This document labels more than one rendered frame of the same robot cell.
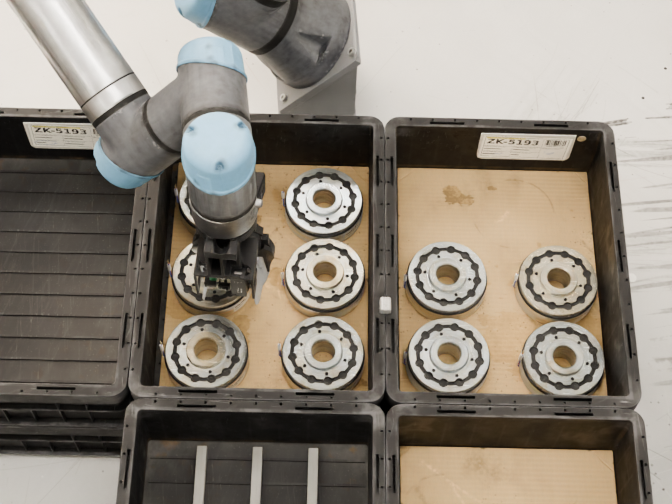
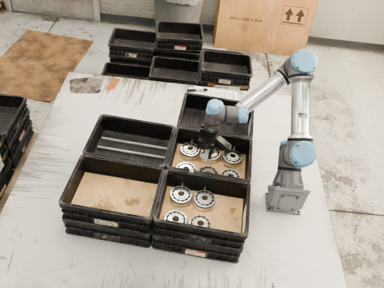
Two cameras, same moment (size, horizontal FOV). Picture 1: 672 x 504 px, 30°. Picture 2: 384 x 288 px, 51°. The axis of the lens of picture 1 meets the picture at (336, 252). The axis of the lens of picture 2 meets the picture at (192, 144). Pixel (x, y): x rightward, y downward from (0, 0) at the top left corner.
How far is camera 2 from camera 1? 1.50 m
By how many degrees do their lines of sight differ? 54
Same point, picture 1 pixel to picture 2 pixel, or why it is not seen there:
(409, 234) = (220, 198)
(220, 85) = (232, 109)
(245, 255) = (204, 140)
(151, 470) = (164, 141)
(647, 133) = not seen: outside the picture
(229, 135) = (216, 104)
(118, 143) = not seen: hidden behind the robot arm
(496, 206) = (228, 219)
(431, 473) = (151, 189)
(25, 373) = (191, 124)
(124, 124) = not seen: hidden behind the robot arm
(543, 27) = (312, 272)
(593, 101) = (282, 280)
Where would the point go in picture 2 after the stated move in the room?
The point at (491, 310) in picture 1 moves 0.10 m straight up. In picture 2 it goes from (195, 211) to (197, 198)
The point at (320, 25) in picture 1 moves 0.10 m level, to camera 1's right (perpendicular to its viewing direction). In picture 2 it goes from (285, 178) to (285, 194)
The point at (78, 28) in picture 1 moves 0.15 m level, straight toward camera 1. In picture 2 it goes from (253, 95) to (223, 96)
